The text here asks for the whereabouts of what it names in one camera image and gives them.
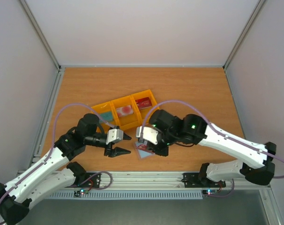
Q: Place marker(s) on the yellow three-compartment bin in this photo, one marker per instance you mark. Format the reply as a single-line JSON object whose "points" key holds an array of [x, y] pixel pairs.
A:
{"points": [[131, 121]]}

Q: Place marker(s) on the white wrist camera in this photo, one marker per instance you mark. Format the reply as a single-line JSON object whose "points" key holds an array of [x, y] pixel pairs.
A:
{"points": [[114, 135], [149, 134]]}

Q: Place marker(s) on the teal VIP card stack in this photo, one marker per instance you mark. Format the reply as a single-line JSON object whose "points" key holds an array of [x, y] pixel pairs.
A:
{"points": [[107, 116]]}

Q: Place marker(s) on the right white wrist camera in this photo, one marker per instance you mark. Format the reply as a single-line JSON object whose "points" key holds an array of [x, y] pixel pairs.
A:
{"points": [[149, 134]]}

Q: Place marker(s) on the pink circle card stack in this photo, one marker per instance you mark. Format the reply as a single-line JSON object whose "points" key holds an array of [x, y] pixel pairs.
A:
{"points": [[124, 111]]}

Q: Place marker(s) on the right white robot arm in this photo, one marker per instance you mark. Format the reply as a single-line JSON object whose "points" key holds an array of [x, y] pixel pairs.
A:
{"points": [[251, 159]]}

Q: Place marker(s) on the red card stack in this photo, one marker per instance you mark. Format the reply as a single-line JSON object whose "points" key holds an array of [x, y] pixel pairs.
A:
{"points": [[143, 103]]}

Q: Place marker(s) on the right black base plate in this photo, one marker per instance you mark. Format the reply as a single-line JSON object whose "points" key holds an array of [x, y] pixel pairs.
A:
{"points": [[194, 180]]}

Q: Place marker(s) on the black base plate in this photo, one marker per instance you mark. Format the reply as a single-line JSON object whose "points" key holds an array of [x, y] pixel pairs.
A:
{"points": [[194, 180], [87, 180]]}

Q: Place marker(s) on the right small circuit board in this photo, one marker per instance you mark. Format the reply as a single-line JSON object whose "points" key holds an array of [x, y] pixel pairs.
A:
{"points": [[209, 192]]}

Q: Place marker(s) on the aluminium front rail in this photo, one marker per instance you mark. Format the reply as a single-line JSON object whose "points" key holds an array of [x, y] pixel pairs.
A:
{"points": [[131, 180]]}

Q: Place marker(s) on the left small circuit board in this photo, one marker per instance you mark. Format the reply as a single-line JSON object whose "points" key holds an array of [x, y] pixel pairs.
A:
{"points": [[80, 193]]}

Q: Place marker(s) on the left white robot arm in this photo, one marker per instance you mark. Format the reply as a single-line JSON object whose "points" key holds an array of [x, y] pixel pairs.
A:
{"points": [[55, 170]]}

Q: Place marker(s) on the pink leather card holder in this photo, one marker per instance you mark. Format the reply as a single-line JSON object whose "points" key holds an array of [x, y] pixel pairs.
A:
{"points": [[142, 154]]}

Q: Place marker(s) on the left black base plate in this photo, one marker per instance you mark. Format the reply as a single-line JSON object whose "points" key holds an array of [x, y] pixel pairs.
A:
{"points": [[87, 180]]}

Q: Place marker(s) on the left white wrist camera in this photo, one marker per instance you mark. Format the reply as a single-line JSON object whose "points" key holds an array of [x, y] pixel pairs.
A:
{"points": [[114, 135]]}

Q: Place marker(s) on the small circuit board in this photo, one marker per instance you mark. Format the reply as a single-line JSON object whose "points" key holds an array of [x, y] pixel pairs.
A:
{"points": [[209, 192], [80, 193]]}

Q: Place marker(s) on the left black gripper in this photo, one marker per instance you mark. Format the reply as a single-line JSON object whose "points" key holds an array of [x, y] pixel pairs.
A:
{"points": [[116, 152]]}

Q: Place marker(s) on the grey slotted cable duct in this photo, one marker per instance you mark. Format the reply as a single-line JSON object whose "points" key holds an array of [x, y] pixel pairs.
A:
{"points": [[130, 195]]}

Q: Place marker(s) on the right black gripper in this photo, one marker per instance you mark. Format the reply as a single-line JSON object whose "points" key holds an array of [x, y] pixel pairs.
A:
{"points": [[158, 150]]}

